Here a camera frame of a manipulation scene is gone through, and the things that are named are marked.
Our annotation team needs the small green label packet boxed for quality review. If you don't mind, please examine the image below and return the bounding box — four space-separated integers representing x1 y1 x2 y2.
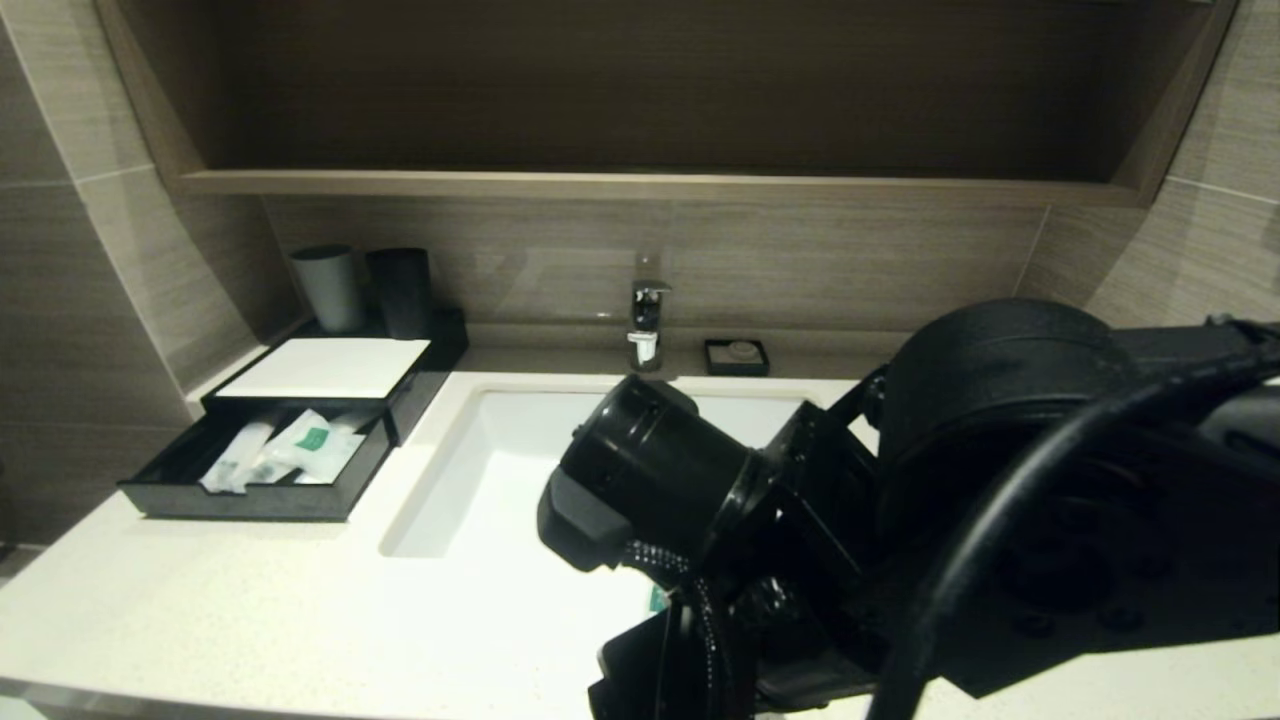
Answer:
298 445 367 487

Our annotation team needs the dark tumbler cup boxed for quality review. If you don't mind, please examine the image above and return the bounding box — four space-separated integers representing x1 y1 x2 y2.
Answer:
367 247 435 341

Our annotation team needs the black box white ribbed top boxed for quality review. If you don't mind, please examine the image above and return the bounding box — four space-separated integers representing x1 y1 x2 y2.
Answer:
200 308 469 448

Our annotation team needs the wooden wall shelf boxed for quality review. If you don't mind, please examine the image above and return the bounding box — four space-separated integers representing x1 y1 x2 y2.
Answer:
95 0 1236 209

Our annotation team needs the long plain frosted packet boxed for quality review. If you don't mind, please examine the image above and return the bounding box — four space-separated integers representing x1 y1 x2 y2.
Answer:
245 414 377 489

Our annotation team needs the long dental kit packet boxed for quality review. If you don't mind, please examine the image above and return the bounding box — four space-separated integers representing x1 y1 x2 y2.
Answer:
200 420 277 495

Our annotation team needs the black glossy drawer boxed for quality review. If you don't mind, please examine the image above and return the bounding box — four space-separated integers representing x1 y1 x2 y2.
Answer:
118 402 397 523

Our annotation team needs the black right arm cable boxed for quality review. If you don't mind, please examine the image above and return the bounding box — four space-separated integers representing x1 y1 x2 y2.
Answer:
865 345 1280 720

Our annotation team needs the grey cup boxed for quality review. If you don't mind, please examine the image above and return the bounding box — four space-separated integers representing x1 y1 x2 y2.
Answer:
290 245 368 334

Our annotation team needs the white sink basin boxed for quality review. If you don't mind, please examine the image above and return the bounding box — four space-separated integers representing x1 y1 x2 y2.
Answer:
380 385 876 601

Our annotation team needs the chrome faucet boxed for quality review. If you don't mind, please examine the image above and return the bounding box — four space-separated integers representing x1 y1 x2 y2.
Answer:
626 255 673 373

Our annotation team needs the black soap dish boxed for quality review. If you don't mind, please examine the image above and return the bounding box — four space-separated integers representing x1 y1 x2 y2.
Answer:
703 339 770 378

